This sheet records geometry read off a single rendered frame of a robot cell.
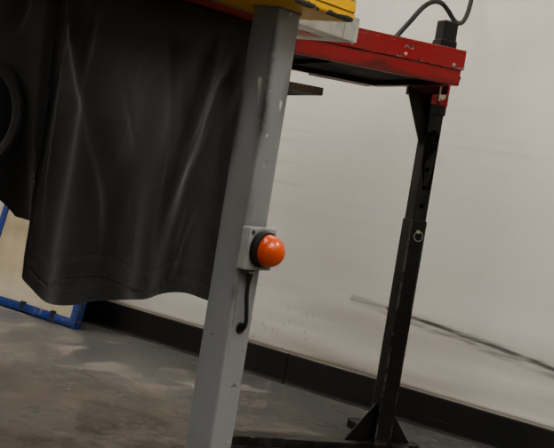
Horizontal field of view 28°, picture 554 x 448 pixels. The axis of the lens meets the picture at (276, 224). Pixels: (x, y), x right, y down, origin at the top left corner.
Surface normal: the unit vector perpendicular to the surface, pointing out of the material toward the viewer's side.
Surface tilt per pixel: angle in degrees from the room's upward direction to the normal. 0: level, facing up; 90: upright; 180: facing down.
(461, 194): 90
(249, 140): 90
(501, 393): 90
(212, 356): 90
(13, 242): 78
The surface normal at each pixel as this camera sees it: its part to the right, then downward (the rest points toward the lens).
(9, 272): -0.55, -0.25
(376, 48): 0.40, 0.11
